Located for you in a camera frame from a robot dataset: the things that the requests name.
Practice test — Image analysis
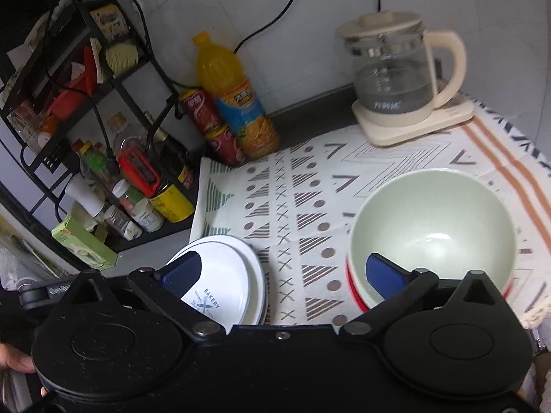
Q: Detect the cream kettle base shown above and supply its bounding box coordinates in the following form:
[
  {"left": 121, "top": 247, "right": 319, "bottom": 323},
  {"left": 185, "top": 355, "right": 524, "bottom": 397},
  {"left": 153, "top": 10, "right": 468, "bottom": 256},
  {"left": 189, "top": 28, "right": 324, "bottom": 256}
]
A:
[{"left": 352, "top": 95, "right": 475, "bottom": 147}]

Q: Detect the orange juice bottle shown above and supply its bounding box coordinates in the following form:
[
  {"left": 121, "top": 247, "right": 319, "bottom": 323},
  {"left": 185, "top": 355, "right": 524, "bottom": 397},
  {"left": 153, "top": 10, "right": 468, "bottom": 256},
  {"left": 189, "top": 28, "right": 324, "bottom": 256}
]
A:
[{"left": 192, "top": 31, "right": 280, "bottom": 160}]

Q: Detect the patterned tablecloth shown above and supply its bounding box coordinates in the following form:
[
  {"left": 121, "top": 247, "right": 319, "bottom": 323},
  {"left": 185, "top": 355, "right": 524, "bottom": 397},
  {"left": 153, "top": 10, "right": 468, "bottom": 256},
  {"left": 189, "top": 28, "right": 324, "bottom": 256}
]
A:
[{"left": 189, "top": 95, "right": 551, "bottom": 330}]

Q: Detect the red plastic packet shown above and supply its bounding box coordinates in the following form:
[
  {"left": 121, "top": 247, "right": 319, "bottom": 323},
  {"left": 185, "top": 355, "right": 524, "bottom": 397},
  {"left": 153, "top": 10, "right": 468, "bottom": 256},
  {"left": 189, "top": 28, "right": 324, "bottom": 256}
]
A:
[{"left": 47, "top": 45, "right": 97, "bottom": 121}]

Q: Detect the white printed plate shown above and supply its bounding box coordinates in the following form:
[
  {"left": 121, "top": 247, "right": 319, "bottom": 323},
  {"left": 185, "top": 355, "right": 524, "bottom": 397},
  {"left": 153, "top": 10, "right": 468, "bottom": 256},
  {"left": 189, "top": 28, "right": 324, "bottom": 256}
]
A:
[{"left": 166, "top": 236, "right": 261, "bottom": 325}]

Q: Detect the black rack cable with plug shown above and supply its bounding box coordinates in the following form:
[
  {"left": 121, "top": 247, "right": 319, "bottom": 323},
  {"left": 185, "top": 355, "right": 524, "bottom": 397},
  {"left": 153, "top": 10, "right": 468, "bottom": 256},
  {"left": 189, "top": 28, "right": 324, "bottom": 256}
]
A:
[{"left": 45, "top": 66, "right": 121, "bottom": 177}]

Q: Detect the black power cable with plug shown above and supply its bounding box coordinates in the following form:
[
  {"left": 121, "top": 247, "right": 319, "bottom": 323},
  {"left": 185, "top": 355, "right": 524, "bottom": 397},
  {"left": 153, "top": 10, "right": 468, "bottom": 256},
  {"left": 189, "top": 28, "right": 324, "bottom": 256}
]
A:
[{"left": 232, "top": 0, "right": 305, "bottom": 52}]

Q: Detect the black metal rack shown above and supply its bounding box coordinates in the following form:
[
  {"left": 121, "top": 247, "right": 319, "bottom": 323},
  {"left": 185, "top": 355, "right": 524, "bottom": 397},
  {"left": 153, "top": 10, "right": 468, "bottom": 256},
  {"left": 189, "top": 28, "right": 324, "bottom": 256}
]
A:
[{"left": 0, "top": 0, "right": 203, "bottom": 250}]

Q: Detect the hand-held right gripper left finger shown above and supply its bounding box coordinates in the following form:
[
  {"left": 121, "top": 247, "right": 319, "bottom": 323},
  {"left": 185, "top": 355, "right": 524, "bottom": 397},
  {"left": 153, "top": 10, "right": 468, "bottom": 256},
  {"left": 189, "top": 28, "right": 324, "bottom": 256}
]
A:
[{"left": 64, "top": 250, "right": 227, "bottom": 345}]

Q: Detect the person's left hand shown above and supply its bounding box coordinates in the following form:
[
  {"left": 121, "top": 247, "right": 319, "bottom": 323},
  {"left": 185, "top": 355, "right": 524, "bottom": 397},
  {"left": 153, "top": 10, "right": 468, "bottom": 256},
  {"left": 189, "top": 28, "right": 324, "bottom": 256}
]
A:
[{"left": 0, "top": 343, "right": 37, "bottom": 374}]

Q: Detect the red capped sauce bottle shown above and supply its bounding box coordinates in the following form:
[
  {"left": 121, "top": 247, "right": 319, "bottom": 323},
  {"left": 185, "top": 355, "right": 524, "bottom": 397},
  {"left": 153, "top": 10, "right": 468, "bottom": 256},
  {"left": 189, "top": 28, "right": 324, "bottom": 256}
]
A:
[{"left": 71, "top": 138, "right": 117, "bottom": 177}]

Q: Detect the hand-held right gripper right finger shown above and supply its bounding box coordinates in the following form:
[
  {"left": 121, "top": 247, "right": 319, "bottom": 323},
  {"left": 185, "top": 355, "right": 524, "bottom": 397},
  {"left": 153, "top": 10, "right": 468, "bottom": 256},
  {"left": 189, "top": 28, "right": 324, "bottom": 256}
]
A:
[{"left": 338, "top": 253, "right": 502, "bottom": 345}]

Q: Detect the white label jar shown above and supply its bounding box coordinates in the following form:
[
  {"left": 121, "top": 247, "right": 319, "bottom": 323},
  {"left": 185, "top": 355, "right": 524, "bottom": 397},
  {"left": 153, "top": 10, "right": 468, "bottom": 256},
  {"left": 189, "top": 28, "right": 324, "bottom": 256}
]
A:
[{"left": 133, "top": 198, "right": 165, "bottom": 232}]

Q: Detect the clear glass bottle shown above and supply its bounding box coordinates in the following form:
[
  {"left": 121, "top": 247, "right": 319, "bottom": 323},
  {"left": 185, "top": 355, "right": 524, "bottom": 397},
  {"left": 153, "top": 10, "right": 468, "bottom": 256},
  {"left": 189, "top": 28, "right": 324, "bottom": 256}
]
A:
[{"left": 107, "top": 114, "right": 138, "bottom": 156}]

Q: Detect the clear spice jar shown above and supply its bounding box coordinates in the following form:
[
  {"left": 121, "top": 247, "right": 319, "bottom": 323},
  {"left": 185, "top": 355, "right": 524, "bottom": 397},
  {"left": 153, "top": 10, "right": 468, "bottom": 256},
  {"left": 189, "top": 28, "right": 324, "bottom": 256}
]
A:
[{"left": 103, "top": 204, "right": 143, "bottom": 239}]

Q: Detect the clear plastic bag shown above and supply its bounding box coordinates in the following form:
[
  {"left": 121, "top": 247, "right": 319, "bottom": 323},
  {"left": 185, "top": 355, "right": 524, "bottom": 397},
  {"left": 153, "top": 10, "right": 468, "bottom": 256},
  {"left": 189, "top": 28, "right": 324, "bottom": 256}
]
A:
[{"left": 0, "top": 215, "right": 61, "bottom": 293}]

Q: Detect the white bowl with red band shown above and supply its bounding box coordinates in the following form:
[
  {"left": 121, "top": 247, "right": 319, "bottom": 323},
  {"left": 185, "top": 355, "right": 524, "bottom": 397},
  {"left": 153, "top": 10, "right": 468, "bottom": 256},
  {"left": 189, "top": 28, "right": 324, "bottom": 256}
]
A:
[{"left": 345, "top": 254, "right": 515, "bottom": 315}]

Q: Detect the white paper cup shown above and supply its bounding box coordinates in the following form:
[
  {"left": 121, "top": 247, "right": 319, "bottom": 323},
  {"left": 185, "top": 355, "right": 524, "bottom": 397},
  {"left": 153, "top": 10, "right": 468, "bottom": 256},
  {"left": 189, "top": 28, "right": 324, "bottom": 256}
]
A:
[{"left": 64, "top": 174, "right": 106, "bottom": 218}]

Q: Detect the pale green bowl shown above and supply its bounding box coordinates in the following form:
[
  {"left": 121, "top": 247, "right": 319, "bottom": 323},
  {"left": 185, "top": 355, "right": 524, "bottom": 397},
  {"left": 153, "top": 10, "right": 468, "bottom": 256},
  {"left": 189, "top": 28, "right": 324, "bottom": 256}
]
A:
[{"left": 349, "top": 169, "right": 517, "bottom": 310}]

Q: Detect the white plate with dark rim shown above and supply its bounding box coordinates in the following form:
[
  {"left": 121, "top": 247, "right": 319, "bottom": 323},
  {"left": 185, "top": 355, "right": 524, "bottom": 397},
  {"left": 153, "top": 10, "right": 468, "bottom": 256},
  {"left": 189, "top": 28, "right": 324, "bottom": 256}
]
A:
[{"left": 232, "top": 241, "right": 270, "bottom": 325}]

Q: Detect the white lidded spice jar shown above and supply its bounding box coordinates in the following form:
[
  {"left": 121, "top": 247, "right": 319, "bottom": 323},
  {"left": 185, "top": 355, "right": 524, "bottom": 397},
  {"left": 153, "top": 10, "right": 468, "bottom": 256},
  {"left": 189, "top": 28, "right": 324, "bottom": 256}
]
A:
[{"left": 113, "top": 179, "right": 145, "bottom": 211}]

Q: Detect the green cardboard box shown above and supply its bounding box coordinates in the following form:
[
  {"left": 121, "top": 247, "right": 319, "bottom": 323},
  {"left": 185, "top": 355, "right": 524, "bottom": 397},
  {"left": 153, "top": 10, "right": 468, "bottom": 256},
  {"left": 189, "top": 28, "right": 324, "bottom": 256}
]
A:
[{"left": 52, "top": 215, "right": 119, "bottom": 272}]

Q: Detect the yellow snack packet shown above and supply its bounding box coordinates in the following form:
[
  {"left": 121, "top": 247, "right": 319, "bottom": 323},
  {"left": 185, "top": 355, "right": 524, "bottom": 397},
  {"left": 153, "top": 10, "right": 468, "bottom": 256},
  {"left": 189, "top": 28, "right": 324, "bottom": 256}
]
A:
[{"left": 90, "top": 4, "right": 130, "bottom": 37}]

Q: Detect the round noodle pack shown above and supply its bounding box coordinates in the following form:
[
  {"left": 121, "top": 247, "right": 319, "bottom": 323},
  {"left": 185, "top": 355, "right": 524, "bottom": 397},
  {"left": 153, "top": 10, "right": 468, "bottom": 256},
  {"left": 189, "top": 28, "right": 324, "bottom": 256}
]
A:
[{"left": 104, "top": 41, "right": 141, "bottom": 76}]

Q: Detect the glass kettle with cream lid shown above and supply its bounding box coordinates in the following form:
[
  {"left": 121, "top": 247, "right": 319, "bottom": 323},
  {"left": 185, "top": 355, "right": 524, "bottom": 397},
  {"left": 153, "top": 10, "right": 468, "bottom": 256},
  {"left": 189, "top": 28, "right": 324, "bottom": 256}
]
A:
[{"left": 336, "top": 11, "right": 468, "bottom": 123}]

